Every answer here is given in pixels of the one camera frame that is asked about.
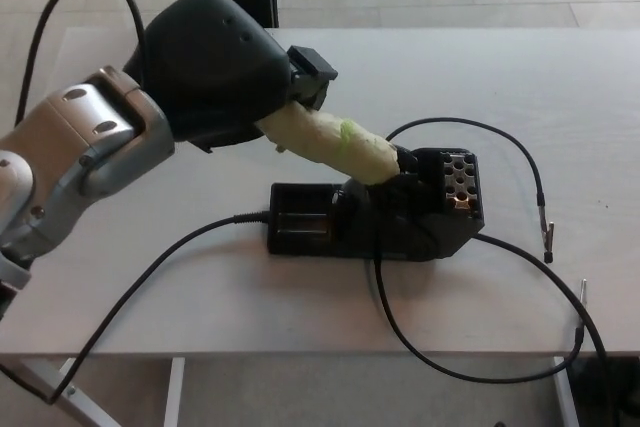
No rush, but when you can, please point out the white table leg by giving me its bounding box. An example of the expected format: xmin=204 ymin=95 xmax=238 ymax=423
xmin=162 ymin=357 xmax=187 ymax=427
xmin=552 ymin=356 xmax=581 ymax=427

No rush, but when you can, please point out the black box under table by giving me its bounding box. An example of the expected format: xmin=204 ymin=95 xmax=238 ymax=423
xmin=567 ymin=357 xmax=640 ymax=427

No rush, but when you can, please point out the black soldering iron base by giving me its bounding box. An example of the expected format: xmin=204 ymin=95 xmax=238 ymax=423
xmin=267 ymin=146 xmax=487 ymax=263

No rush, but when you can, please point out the white diagonal table brace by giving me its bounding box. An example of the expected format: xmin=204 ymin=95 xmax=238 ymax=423
xmin=0 ymin=357 xmax=124 ymax=427

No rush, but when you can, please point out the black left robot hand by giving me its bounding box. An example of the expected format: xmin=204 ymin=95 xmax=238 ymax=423
xmin=122 ymin=0 xmax=337 ymax=154

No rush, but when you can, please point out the black power cable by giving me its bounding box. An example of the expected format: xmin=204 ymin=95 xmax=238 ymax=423
xmin=474 ymin=232 xmax=609 ymax=359

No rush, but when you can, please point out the black soldering iron cable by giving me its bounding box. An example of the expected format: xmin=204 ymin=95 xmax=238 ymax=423
xmin=0 ymin=211 xmax=271 ymax=406

